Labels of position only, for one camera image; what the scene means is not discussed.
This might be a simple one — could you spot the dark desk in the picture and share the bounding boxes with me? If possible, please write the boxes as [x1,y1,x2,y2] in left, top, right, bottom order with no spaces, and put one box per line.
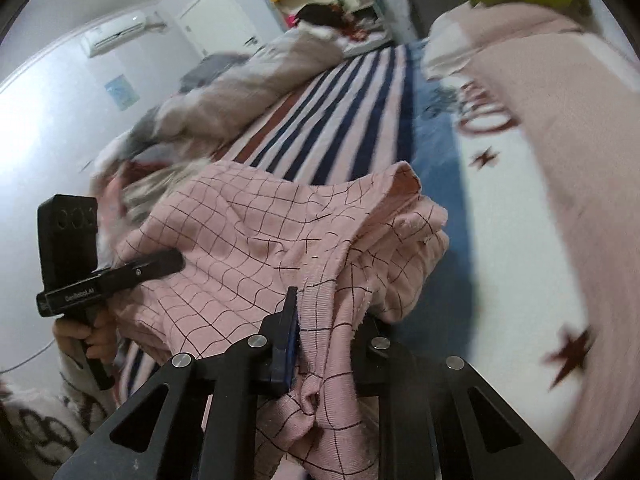
[407,0,471,41]

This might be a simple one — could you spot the white air conditioner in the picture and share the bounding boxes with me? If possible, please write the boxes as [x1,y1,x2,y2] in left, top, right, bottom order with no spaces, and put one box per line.
[81,12,166,58]

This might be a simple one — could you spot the striped blanket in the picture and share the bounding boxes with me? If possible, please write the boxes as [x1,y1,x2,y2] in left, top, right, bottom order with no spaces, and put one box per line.
[117,40,640,476]

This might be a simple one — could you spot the pink checked pants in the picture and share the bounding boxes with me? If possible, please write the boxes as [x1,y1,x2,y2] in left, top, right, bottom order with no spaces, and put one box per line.
[112,160,451,478]

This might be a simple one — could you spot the grey cloth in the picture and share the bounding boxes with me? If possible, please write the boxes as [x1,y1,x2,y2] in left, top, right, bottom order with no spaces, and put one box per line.
[180,55,251,93]

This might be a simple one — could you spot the beige plaid duvet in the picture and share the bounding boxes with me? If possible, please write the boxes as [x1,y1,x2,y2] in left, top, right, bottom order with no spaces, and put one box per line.
[90,25,351,171]

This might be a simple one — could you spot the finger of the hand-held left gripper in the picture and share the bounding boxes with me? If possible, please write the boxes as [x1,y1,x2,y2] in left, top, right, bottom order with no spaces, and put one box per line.
[99,249,185,290]

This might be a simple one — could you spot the blue wall poster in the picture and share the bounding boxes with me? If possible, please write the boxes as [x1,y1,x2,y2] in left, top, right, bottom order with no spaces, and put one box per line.
[104,74,138,111]

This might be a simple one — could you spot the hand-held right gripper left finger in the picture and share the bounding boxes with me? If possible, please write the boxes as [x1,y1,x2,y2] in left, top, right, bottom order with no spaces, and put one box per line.
[52,286,301,480]

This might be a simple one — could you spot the white pink star blanket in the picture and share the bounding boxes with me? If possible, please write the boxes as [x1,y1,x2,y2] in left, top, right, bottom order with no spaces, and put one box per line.
[470,25,640,281]

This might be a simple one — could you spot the white door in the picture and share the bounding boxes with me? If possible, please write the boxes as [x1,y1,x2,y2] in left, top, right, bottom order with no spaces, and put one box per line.
[177,0,261,58]

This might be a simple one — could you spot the pink and white pillow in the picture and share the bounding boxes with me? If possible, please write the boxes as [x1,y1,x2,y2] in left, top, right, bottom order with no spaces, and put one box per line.
[422,2,586,81]

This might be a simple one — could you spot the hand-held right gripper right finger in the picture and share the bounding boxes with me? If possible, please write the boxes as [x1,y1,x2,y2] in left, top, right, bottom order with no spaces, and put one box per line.
[350,315,573,480]

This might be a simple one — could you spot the person's left hand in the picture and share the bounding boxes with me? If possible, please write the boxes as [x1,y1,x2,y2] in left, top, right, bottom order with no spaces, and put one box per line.
[52,309,120,363]

